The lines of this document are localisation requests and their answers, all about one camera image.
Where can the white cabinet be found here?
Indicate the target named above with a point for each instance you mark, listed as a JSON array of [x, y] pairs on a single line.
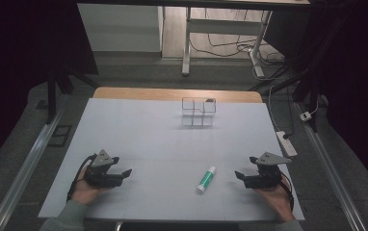
[[121, 29]]

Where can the black metal stand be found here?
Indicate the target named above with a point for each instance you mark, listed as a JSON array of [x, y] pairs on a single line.
[[55, 93], [304, 80]]

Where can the person's right hand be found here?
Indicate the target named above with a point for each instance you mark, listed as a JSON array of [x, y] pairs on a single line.
[[280, 200]]

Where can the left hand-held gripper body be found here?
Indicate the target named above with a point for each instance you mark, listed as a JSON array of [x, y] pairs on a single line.
[[99, 174]]

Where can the aluminium rail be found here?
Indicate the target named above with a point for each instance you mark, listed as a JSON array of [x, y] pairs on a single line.
[[333, 173], [21, 170]]

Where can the white power strip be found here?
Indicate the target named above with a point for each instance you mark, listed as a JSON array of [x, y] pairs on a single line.
[[286, 143]]

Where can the small white adapter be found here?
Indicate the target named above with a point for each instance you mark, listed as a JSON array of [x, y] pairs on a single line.
[[305, 116]]

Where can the green and white glue stick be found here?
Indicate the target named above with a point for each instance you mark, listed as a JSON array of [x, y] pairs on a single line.
[[206, 179]]

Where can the white desk frame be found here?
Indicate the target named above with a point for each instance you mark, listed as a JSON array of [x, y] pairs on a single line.
[[223, 27]]

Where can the white table mat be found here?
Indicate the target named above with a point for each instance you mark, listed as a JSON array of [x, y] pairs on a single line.
[[159, 154]]

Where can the black floor plate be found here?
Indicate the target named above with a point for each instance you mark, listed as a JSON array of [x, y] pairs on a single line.
[[60, 136]]

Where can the clear acrylic desk organizer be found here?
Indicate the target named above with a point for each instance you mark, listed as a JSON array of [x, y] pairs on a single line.
[[198, 110]]

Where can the person's left hand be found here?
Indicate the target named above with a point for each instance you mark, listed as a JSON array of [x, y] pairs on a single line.
[[84, 192]]

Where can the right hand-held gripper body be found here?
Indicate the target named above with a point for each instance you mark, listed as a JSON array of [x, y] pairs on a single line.
[[267, 178]]

